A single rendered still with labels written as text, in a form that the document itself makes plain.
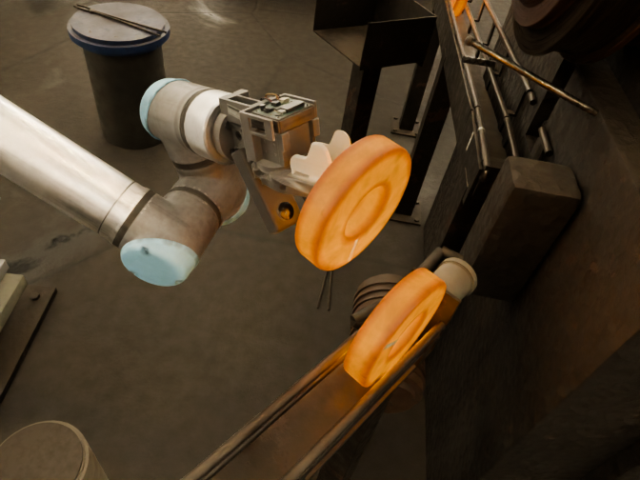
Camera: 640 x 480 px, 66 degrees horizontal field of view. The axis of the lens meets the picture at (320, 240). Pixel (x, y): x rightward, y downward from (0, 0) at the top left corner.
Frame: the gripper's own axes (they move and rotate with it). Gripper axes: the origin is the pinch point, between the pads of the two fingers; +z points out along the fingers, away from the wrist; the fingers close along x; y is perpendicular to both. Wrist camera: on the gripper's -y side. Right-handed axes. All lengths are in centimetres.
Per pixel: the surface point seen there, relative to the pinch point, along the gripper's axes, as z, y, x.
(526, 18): -1.0, 9.4, 39.6
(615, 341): 25.3, -17.0, 13.3
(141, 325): -77, -67, -2
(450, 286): 5.7, -18.2, 11.7
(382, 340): 7.6, -12.6, -6.0
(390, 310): 6.9, -10.4, -3.7
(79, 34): -139, -4, 32
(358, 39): -62, -8, 77
